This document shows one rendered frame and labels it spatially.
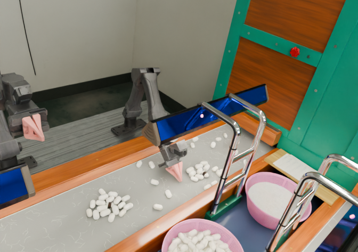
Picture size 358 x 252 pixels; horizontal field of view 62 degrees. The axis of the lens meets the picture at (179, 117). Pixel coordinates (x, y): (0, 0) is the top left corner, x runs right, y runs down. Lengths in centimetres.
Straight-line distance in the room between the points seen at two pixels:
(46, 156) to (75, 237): 51
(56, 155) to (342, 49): 128
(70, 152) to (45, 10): 172
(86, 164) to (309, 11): 111
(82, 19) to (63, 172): 210
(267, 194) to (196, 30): 182
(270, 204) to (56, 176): 84
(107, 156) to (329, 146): 97
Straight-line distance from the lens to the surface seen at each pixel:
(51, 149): 149
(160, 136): 90
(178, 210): 111
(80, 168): 123
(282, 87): 150
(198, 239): 108
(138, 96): 142
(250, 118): 156
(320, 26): 140
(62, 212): 112
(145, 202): 115
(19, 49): 295
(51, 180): 120
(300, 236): 120
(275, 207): 129
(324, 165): 102
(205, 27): 270
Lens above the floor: 159
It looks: 31 degrees down
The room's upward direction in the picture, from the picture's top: 10 degrees clockwise
